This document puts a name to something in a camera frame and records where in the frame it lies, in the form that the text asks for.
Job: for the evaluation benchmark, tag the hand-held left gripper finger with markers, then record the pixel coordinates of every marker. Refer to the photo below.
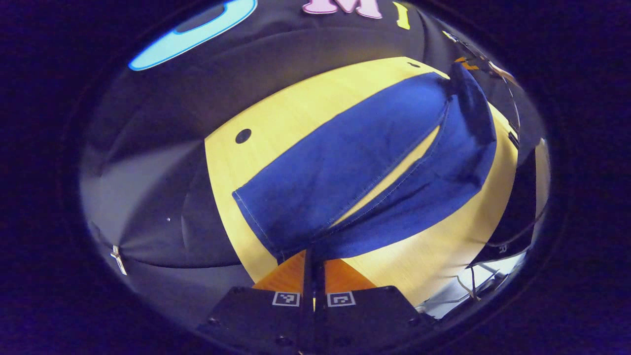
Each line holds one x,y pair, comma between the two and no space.
320,281
308,276

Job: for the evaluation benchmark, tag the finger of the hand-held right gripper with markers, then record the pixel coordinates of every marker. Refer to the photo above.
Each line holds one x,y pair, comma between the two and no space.
473,106

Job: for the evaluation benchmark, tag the blue denim jeans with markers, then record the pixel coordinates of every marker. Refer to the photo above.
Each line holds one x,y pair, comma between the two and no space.
345,162

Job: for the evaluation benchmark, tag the black backdrop cloth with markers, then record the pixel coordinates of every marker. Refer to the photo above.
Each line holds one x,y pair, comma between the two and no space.
172,187

